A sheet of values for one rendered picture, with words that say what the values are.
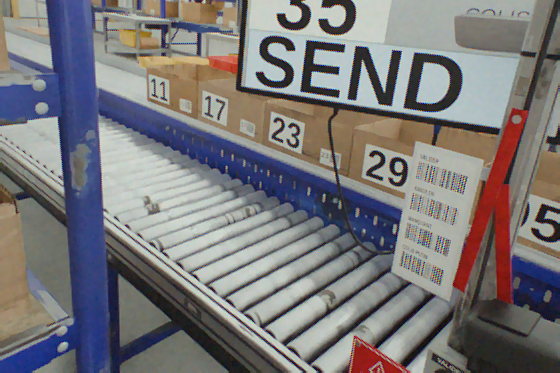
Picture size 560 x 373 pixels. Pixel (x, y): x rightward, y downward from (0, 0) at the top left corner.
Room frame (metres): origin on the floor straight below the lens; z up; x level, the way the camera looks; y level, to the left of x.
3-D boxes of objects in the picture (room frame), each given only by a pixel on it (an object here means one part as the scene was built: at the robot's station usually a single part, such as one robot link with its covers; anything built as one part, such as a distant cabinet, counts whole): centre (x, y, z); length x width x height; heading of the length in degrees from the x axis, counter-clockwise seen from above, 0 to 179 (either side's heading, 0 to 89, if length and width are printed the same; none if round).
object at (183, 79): (2.10, 0.42, 0.97); 0.39 x 0.29 x 0.17; 49
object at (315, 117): (1.57, -0.17, 0.97); 0.39 x 0.29 x 0.17; 48
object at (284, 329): (0.96, -0.18, 0.73); 0.52 x 0.05 x 0.05; 138
